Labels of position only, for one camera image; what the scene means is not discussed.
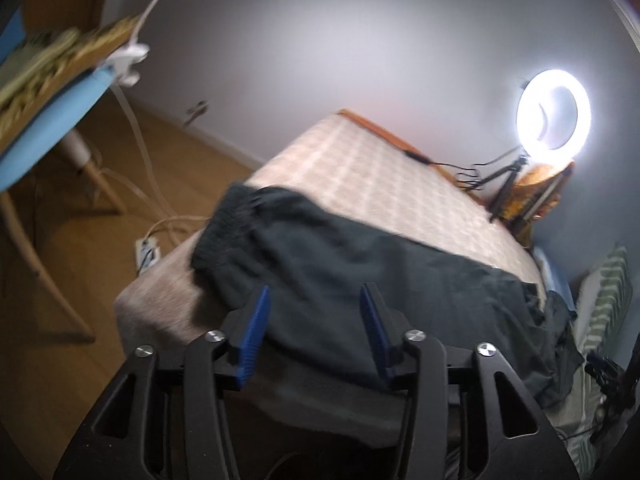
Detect blue plastic chair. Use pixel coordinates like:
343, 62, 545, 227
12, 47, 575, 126
1, 11, 127, 342

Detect black ring light cable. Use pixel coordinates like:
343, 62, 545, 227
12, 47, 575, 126
401, 144, 524, 192

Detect white clip desk lamp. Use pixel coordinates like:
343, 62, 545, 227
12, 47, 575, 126
103, 0, 160, 88

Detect green striped white pillow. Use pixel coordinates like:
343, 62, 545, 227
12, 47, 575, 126
568, 244, 634, 479

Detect dark green pants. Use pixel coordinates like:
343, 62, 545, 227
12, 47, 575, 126
191, 184, 584, 408

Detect folded blue towel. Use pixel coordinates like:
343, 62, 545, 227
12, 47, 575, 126
532, 246, 577, 321

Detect checkered beige bed cover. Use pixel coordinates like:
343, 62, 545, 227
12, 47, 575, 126
113, 109, 551, 449

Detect white lamp cable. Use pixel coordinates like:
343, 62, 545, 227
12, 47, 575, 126
106, 81, 212, 248

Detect leopard print cloth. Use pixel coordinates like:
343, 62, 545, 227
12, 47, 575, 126
1, 16, 139, 150

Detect black tripod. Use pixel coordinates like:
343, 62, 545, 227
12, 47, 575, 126
488, 155, 528, 223

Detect orange patterned fabric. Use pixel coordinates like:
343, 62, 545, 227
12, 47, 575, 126
500, 159, 575, 249

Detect white power strip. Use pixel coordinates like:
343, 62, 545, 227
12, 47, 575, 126
134, 236, 162, 276

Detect white ring light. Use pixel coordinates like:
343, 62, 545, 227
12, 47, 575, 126
515, 68, 592, 166

